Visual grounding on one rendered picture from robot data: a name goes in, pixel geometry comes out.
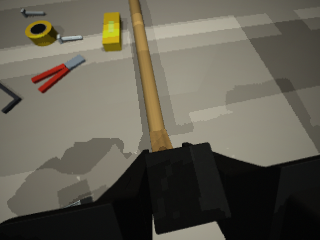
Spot yellow ring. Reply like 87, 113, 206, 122
25, 20, 58, 46

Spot dark grey open box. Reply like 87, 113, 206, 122
63, 195, 94, 208

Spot black allen key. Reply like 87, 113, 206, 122
0, 83, 22, 114

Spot long wooden scraper with black blade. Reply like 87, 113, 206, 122
128, 0, 231, 235

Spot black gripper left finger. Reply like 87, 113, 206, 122
0, 149, 153, 240

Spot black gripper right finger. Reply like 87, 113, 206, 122
212, 151, 320, 240

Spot red-handled pliers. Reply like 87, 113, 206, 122
31, 55, 86, 93

